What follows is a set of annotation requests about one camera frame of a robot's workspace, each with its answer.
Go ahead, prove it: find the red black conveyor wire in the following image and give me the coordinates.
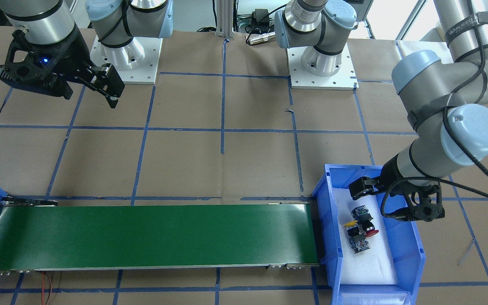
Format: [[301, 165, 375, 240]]
[[41, 271, 54, 305]]

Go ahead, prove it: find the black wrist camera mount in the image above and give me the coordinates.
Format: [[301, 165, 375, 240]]
[[380, 176, 445, 222]]

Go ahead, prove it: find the green conveyor belt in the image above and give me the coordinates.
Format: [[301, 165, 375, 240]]
[[0, 203, 319, 272]]

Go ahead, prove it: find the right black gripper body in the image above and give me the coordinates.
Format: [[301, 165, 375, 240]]
[[0, 28, 125, 101]]

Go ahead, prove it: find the white foam pad bin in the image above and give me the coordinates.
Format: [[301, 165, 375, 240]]
[[331, 187, 399, 286]]

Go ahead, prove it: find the red push button switch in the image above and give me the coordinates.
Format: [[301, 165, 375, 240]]
[[351, 205, 379, 237]]

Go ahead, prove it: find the black power adapter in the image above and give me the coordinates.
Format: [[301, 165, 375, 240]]
[[252, 8, 269, 26]]

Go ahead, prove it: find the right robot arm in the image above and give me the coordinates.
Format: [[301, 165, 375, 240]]
[[0, 0, 125, 108]]

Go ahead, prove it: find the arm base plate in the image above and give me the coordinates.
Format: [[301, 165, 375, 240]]
[[287, 44, 359, 90], [90, 37, 163, 85]]

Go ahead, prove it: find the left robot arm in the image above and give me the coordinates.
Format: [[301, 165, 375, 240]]
[[349, 0, 488, 200]]

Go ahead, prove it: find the aluminium frame post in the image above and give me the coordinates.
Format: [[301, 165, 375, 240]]
[[214, 0, 236, 41]]

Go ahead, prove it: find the yellow push button switch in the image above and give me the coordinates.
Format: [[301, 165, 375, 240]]
[[344, 220, 370, 254]]

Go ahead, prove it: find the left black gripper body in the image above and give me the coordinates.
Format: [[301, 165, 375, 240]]
[[348, 166, 402, 200]]

